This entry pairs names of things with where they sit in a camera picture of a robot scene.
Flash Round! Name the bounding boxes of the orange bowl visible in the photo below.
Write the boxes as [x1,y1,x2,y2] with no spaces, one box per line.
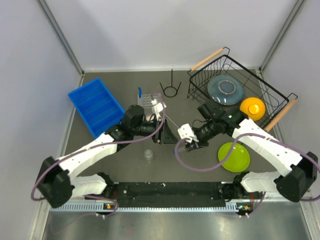
[240,97,266,121]

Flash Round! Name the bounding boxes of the green plate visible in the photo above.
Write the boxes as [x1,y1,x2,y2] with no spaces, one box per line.
[217,142,251,173]

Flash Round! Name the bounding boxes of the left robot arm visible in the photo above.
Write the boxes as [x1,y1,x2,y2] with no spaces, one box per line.
[34,102,178,208]

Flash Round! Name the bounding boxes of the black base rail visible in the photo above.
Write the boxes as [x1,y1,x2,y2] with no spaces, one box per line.
[113,182,238,208]

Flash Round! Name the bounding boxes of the black wire ring stand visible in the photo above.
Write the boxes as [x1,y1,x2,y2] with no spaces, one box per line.
[159,69,182,98]

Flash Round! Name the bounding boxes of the blue ceramic plate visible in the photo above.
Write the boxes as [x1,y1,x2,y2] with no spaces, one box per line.
[207,75,245,106]

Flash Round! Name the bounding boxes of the clear test tube rack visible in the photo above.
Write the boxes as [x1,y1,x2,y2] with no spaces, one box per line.
[137,93,160,109]

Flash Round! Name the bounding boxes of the clear glass flask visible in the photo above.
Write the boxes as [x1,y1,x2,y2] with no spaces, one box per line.
[144,149,155,164]

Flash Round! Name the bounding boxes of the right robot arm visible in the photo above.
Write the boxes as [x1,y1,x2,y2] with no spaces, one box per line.
[178,100,320,202]

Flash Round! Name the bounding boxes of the blue plastic bin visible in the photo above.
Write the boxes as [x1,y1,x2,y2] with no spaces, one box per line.
[68,78,125,138]

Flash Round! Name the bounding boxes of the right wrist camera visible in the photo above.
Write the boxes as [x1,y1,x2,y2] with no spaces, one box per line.
[177,123,197,143]

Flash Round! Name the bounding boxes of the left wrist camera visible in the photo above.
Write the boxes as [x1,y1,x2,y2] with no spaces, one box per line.
[151,99,167,120]

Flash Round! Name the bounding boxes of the black wire dish rack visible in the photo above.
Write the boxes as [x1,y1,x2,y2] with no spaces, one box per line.
[187,46,298,130]

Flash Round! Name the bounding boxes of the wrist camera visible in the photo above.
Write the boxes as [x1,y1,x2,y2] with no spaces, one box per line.
[151,99,167,120]
[177,123,197,143]

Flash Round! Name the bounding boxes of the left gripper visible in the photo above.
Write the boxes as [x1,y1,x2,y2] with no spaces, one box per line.
[131,117,180,145]

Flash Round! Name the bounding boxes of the clear glass rod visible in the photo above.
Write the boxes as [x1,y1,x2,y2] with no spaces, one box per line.
[166,115,179,129]

